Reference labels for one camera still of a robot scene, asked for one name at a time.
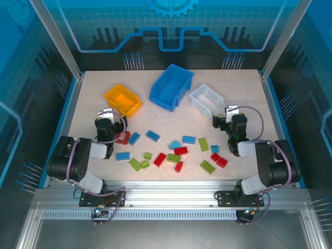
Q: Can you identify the yellow plastic bin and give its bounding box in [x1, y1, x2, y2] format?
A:
[103, 83, 143, 119]

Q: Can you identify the clear white plastic bin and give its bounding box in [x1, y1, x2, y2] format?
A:
[188, 84, 226, 119]

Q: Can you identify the blue plastic bin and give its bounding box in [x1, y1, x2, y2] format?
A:
[149, 63, 195, 113]

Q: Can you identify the small LED connector board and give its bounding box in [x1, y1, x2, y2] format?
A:
[237, 207, 260, 217]
[90, 204, 108, 217]

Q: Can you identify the grey metal lower shelf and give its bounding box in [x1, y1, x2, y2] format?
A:
[33, 219, 312, 249]

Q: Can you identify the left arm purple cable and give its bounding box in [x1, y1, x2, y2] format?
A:
[66, 110, 128, 227]

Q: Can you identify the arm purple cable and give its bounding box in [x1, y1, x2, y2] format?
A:
[234, 105, 291, 226]
[66, 110, 128, 227]

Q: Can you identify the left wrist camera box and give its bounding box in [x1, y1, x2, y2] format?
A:
[98, 108, 115, 123]

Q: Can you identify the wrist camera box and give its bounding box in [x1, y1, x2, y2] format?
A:
[224, 104, 239, 123]
[98, 108, 115, 123]

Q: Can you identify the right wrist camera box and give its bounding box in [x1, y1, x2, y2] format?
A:
[224, 104, 239, 123]

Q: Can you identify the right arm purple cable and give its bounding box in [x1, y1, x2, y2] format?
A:
[234, 105, 291, 226]

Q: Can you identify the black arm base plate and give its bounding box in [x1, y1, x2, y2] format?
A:
[79, 190, 127, 208]
[216, 190, 265, 208]

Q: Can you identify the wide aluminium mounting rail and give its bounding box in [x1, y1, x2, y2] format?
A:
[33, 181, 311, 211]

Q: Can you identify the aluminium frame post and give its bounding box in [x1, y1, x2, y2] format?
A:
[260, 0, 313, 80]
[29, 0, 85, 80]

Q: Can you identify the slotted grey cable duct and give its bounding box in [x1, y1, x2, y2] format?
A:
[40, 210, 238, 221]

